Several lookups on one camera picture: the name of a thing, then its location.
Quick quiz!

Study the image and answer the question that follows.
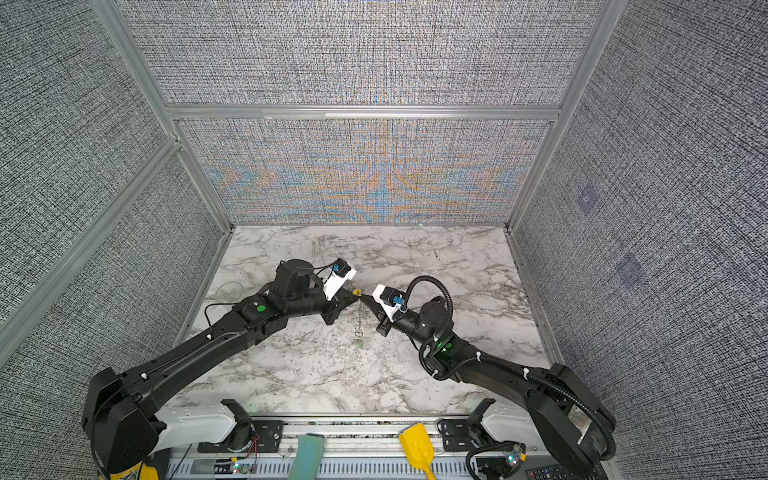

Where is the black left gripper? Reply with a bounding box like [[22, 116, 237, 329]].
[[288, 278, 361, 325]]

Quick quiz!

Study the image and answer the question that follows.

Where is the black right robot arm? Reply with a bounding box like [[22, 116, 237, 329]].
[[360, 291, 617, 478]]

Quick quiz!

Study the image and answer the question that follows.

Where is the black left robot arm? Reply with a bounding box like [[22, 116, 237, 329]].
[[82, 259, 358, 479]]

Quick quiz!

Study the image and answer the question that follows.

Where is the clear plastic cup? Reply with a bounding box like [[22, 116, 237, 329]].
[[215, 281, 244, 304]]

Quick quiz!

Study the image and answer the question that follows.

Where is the yellow plastic scoop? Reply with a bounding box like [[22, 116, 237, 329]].
[[399, 423, 436, 480]]

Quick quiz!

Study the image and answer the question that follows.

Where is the teal green sponge block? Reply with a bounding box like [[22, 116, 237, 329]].
[[288, 433, 325, 480]]

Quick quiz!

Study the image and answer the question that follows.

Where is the black remote keyboard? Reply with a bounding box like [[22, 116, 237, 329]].
[[526, 464, 573, 480]]

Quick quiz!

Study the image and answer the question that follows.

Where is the yellow black work glove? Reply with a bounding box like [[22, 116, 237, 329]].
[[98, 462, 159, 480]]

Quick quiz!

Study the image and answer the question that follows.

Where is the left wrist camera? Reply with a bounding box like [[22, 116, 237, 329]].
[[323, 258, 357, 301]]

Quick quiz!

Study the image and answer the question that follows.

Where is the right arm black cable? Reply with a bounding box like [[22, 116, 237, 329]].
[[403, 274, 455, 325]]

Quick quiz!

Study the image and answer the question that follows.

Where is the aluminium front rail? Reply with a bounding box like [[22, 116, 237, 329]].
[[119, 413, 619, 480]]

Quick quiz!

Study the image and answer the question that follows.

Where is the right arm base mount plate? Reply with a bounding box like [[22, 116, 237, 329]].
[[437, 418, 492, 452]]

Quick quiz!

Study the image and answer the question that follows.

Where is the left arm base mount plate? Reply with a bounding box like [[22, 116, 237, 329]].
[[197, 419, 285, 455]]

